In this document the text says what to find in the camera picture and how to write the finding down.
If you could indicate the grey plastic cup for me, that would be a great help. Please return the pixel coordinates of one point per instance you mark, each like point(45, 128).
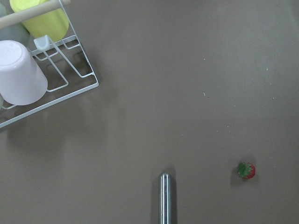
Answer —
point(16, 32)

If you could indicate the red strawberry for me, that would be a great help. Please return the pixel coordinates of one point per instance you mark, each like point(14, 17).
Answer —
point(246, 170)

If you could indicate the pink plastic cup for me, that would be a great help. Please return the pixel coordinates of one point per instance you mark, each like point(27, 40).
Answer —
point(22, 82)

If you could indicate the white wire cup rack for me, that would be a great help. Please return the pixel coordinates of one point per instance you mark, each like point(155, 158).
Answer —
point(66, 67)

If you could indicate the wooden rack handle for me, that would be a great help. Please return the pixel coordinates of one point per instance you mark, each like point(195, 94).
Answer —
point(32, 12)

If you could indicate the steel muddler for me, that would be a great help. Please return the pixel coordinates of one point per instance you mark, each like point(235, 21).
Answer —
point(165, 198)

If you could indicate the yellow plastic cup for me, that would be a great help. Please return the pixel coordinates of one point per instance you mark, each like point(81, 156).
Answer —
point(55, 24)

